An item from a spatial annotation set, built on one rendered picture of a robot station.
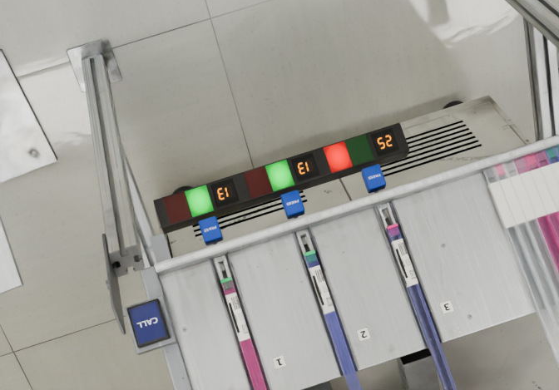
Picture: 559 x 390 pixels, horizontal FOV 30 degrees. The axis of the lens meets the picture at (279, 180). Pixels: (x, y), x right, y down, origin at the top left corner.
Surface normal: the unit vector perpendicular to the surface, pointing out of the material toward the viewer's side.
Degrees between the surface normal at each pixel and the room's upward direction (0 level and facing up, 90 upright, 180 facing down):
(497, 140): 90
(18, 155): 0
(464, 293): 48
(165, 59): 0
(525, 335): 0
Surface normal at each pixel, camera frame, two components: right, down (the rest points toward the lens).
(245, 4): 0.22, 0.51
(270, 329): -0.02, -0.25
